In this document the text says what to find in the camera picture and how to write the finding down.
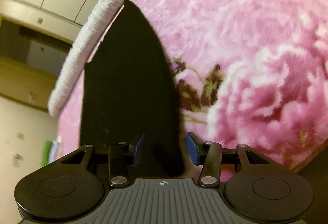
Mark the white ribbed duvet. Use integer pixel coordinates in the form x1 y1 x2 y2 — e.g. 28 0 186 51
48 0 124 117

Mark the light blue folded cloth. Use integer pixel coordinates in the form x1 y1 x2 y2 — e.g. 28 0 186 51
48 141 62 163

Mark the green folded cloth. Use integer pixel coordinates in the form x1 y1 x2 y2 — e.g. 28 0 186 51
41 140 53 167

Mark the pink floral blanket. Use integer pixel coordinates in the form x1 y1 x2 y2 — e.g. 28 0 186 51
57 0 328 181

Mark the wooden door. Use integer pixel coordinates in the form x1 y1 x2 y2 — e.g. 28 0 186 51
0 56 57 111

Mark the black garment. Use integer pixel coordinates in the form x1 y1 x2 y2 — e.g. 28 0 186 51
80 0 185 177

